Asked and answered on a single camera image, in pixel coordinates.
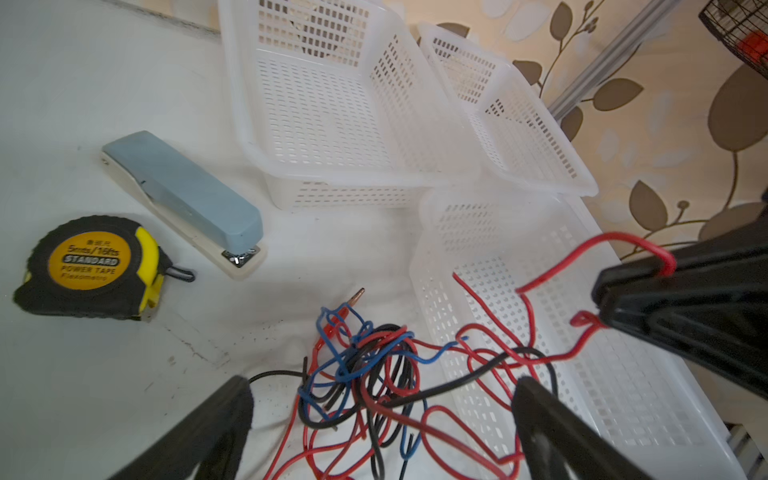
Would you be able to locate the yellow black tape measure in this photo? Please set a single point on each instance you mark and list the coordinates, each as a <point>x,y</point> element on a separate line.
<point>97,266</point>

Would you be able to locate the white basket back right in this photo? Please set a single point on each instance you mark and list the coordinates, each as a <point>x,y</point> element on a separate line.
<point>523,145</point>

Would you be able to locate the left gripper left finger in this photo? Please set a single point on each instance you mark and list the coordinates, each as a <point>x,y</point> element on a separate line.
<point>207,444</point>

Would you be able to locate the black wire basket right wall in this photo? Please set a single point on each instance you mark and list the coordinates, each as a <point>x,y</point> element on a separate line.
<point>730,21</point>

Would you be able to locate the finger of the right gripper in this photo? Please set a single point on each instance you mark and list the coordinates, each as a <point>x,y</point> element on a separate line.
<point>729,268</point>
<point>728,339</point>

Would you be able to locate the white basket back left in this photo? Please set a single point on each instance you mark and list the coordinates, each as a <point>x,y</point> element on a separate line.
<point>336,104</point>

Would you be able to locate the red object in wire basket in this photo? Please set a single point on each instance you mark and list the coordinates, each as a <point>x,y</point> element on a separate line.
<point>754,46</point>

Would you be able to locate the white basket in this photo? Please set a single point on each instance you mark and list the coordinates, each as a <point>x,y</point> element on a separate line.
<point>478,246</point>
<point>336,104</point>
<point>523,145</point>

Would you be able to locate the white basket front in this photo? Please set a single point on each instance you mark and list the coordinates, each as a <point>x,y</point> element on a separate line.
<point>478,246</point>

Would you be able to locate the grey blue stapler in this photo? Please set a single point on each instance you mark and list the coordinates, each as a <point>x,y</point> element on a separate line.
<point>209,215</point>

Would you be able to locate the aluminium frame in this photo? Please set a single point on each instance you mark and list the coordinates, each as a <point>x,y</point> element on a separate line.
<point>621,29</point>

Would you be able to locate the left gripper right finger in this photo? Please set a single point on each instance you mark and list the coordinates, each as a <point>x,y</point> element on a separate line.
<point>557,444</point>

